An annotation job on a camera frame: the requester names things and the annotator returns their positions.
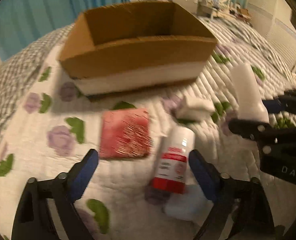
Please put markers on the floral quilted blanket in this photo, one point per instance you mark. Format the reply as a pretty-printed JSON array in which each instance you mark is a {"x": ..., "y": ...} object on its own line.
[{"x": 54, "y": 126}]

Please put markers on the white dressing table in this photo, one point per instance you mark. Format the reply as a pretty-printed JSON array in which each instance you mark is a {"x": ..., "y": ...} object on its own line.
[{"x": 215, "y": 9}]

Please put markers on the cardboard box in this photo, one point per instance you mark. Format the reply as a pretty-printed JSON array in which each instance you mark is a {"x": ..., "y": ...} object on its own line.
[{"x": 127, "y": 46}]

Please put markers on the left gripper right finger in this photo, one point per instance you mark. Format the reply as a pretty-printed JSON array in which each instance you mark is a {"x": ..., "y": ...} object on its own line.
[{"x": 217, "y": 187}]

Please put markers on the silver mini fridge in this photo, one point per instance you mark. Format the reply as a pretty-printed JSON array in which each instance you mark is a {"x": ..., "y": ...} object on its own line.
[{"x": 189, "y": 5}]

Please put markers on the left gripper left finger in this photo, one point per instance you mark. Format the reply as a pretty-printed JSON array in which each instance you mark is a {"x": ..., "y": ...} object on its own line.
[{"x": 68, "y": 187}]

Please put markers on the white louvred wardrobe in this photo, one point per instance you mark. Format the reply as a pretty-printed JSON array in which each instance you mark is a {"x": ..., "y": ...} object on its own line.
[{"x": 271, "y": 18}]

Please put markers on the plain white bottle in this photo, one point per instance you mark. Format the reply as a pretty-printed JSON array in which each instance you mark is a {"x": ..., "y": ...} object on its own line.
[{"x": 248, "y": 95}]

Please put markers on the pink glitter card case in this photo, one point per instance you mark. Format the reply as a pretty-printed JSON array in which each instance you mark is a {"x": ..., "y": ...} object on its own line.
[{"x": 125, "y": 134}]

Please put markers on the grey checked bed sheet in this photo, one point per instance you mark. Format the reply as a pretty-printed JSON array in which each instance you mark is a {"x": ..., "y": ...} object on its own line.
[{"x": 20, "y": 72}]

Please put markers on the light blue earbuds case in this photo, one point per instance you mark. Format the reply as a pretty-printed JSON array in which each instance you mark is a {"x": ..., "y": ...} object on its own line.
[{"x": 187, "y": 206}]

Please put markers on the white bottle red label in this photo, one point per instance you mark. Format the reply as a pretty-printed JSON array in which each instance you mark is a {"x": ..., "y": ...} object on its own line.
[{"x": 170, "y": 174}]

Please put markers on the teal curtain left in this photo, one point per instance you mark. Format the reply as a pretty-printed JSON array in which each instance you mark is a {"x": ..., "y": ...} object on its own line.
[{"x": 24, "y": 21}]

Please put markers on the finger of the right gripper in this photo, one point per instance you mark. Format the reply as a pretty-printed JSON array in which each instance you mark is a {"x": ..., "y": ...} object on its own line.
[
  {"x": 282, "y": 103},
  {"x": 249, "y": 129}
]

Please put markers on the white charger plug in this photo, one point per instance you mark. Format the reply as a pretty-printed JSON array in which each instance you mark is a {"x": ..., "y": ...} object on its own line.
[{"x": 194, "y": 109}]

